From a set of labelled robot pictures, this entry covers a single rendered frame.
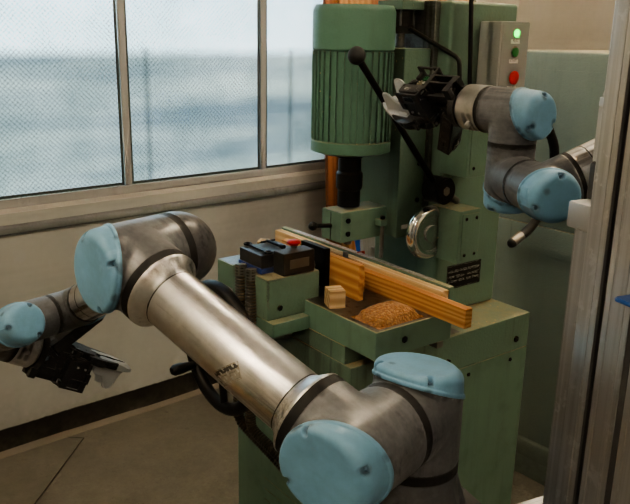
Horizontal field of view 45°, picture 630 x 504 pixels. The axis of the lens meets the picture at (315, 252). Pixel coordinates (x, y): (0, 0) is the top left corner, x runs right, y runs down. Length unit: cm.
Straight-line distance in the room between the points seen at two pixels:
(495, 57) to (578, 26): 236
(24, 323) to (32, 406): 156
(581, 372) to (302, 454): 34
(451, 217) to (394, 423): 88
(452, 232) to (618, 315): 86
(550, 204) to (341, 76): 66
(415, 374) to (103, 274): 42
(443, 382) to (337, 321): 63
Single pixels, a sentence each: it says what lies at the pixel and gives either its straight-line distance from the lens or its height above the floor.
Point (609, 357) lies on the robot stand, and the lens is 90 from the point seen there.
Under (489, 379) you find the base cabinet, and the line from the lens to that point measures 189.
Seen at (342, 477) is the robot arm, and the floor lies 99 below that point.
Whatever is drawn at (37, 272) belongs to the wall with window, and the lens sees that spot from 277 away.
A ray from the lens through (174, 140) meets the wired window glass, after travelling 299.
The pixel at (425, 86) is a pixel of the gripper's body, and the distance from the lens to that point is 131.
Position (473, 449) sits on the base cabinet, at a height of 48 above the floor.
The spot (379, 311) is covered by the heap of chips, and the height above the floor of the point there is 92.
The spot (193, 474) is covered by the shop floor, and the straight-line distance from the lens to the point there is 271.
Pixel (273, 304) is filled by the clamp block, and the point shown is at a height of 91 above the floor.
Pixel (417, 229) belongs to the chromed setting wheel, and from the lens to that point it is 168.
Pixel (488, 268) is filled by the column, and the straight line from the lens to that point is 195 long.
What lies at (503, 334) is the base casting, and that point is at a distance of 188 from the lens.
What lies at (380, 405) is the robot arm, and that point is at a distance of 89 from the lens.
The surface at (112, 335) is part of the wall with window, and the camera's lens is 296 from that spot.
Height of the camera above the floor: 145
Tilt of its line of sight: 16 degrees down
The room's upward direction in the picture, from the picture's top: 1 degrees clockwise
